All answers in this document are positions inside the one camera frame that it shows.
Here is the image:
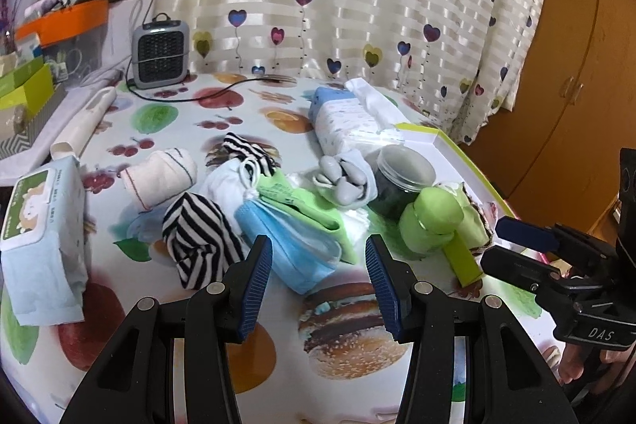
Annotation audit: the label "small grey fan heater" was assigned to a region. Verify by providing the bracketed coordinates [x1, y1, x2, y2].
[131, 13, 192, 90]

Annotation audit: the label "brown wooden wardrobe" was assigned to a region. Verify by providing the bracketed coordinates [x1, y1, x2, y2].
[464, 0, 636, 226]

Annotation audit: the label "grey socks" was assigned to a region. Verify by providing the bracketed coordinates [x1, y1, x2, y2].
[313, 150, 377, 209]

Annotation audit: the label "clear jar with dark contents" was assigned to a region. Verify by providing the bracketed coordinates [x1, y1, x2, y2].
[368, 145, 437, 222]

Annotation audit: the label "heart print striped curtain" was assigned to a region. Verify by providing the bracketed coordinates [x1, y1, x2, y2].
[149, 0, 552, 147]

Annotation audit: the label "orange lidded storage box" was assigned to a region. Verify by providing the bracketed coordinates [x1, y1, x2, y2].
[15, 0, 110, 79]

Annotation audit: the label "plain white sock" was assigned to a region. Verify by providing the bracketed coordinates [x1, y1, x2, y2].
[201, 157, 262, 212]

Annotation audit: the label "black heater cable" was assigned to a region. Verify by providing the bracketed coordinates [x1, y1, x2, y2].
[126, 75, 299, 103]

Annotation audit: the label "white tissue pack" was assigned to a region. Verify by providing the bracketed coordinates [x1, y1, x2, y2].
[309, 79, 413, 155]

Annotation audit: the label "green patterned cloth roll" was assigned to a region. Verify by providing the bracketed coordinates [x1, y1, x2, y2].
[450, 183, 495, 253]

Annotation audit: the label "lime green box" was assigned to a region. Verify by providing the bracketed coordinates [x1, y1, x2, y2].
[0, 56, 55, 117]

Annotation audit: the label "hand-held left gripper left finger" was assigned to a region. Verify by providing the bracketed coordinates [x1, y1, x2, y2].
[60, 234, 274, 424]

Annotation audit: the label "fruit print tablecloth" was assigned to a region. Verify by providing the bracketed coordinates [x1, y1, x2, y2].
[0, 74, 562, 424]

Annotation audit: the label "blue face mask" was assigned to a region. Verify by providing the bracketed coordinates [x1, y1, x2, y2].
[233, 200, 343, 296]

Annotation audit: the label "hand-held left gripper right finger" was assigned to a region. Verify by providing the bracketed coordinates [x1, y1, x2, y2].
[364, 234, 580, 424]

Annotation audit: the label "white sock with red stripes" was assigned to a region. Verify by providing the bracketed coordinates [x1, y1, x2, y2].
[122, 147, 198, 209]

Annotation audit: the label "white paper roll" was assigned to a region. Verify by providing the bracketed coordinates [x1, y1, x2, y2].
[52, 87, 118, 157]

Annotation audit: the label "green gift boxes stack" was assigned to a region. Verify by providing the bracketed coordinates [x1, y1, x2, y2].
[0, 83, 68, 160]

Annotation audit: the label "person's right hand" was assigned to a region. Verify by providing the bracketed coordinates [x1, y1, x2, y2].
[557, 342, 629, 385]

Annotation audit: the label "large black white striped sock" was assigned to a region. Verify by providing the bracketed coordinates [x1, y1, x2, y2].
[163, 193, 248, 290]

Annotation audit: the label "plain green round roll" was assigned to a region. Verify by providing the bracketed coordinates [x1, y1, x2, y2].
[397, 186, 465, 262]

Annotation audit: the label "blue wet wipes pack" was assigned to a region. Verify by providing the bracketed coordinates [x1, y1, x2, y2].
[0, 155, 90, 325]

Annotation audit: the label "small black white striped sock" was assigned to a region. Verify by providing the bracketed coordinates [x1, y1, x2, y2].
[222, 132, 282, 174]

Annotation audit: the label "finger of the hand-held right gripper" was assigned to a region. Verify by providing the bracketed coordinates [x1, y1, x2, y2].
[497, 215, 617, 266]
[479, 246, 577, 306]

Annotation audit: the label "white box with green rim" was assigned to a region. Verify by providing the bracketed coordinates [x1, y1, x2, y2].
[382, 122, 552, 288]

